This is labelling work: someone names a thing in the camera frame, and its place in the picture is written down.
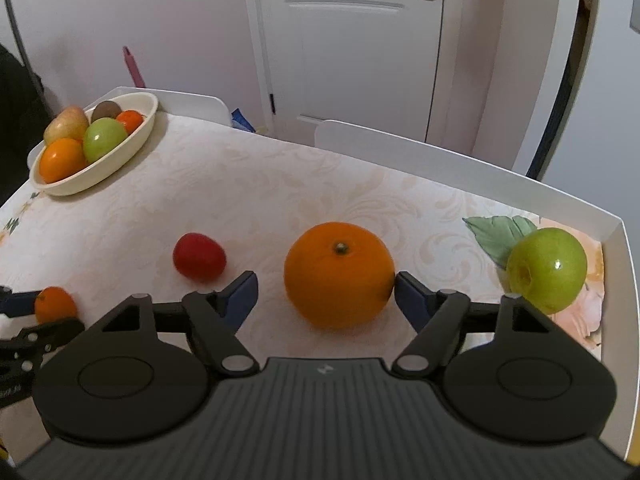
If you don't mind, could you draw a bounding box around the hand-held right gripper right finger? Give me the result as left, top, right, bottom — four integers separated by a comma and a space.
391, 271, 563, 377

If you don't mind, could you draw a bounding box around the red cherry tomato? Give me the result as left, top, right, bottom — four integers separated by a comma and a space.
172, 232, 227, 282

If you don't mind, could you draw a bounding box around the large yellow-green apple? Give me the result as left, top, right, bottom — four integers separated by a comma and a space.
43, 105, 91, 147

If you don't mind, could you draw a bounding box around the small tangerine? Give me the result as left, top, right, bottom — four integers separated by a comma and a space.
34, 286, 79, 326
115, 110, 144, 134

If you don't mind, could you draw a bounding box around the white panel door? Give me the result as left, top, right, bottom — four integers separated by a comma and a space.
242, 0, 468, 158

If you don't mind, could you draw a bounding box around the black mesh chair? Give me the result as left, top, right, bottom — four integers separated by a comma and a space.
0, 42, 56, 161

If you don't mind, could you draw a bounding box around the cream duck print dish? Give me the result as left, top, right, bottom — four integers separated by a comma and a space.
29, 92, 160, 197

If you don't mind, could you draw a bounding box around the thin grey pole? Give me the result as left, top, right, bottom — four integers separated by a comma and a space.
0, 0, 30, 73

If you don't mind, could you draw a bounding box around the white rimmed table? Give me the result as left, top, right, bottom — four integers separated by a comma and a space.
0, 87, 628, 461

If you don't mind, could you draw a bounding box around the pink plastic stick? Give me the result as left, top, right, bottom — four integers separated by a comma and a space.
122, 46, 148, 88

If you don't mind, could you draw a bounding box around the large orange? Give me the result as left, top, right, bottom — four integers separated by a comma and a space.
39, 138, 88, 184
283, 221, 396, 331

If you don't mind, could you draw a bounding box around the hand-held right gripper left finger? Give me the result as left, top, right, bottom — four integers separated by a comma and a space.
87, 270, 260, 376

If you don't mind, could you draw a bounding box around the white refrigerator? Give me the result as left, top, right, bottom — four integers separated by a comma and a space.
525, 0, 640, 231

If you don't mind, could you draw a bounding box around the blue plastic bag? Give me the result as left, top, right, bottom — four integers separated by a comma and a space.
231, 109, 257, 134

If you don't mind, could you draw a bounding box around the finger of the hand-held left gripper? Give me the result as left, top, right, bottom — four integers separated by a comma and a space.
0, 286, 43, 318
0, 317, 86, 361

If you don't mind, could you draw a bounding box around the brown kiwi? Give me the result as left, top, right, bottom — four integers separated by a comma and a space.
91, 100, 122, 124

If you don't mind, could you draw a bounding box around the green apple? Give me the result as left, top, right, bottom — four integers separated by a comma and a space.
506, 227, 588, 316
82, 117, 129, 164

